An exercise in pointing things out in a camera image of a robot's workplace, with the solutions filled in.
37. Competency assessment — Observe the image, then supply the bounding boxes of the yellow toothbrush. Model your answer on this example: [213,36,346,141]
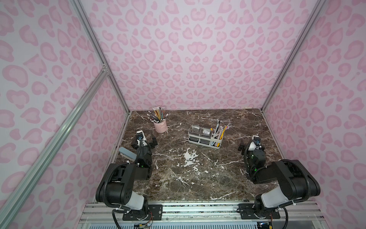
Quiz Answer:
[217,133,225,148]

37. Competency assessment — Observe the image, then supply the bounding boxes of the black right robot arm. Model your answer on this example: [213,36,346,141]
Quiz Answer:
[238,135,321,219]

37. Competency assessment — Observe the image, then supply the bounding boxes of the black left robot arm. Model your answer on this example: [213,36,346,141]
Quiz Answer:
[95,130,158,215]

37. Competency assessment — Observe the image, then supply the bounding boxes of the cream toothbrush holder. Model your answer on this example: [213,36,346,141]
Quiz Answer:
[188,125,222,149]

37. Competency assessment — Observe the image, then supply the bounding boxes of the pink metal pencil bucket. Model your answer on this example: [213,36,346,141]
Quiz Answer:
[154,119,168,133]

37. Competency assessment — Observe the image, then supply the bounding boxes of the bundle of coloured pencils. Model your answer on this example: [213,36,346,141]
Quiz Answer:
[147,106,166,124]

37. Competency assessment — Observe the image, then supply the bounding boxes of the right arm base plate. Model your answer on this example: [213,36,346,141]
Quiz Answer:
[236,203,281,220]

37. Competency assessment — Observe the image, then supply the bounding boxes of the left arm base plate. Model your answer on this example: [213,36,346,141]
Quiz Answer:
[123,204,163,221]

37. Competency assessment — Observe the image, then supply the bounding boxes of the aluminium front rail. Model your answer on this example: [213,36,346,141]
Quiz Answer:
[76,200,329,229]

